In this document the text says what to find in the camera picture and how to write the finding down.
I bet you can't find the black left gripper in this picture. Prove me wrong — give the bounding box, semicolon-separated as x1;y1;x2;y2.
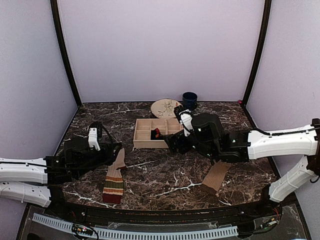
73;142;122;178

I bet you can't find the beige striped sock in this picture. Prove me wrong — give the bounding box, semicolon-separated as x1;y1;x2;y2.
102;148;127;204

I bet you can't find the black argyle sock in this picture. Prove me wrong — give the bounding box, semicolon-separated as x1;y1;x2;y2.
150;128;163;140

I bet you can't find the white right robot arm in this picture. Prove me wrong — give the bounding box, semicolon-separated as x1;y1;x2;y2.
163;111;320;217

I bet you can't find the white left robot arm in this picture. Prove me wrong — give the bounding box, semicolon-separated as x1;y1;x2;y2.
0;137;125;218

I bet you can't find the wooden compartment tray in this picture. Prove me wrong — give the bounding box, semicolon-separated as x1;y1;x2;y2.
133;118;183;149

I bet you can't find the tan plain sock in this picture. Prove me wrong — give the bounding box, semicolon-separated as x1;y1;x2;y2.
200;161;232;195

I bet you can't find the dark blue mug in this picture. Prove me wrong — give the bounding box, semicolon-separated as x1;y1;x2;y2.
182;92;198;111

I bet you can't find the patterned ceramic plate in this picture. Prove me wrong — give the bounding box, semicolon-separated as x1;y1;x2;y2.
150;98;181;119

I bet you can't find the white slotted cable duct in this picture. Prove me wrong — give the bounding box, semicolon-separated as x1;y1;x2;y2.
32;213;239;240

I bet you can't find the right black corner post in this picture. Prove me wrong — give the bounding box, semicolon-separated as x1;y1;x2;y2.
241;0;272;108

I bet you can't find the black corner post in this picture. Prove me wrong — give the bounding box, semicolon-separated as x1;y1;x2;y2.
241;0;272;108
50;0;82;108

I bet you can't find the left black corner post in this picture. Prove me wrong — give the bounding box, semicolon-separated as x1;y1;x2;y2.
50;0;82;108

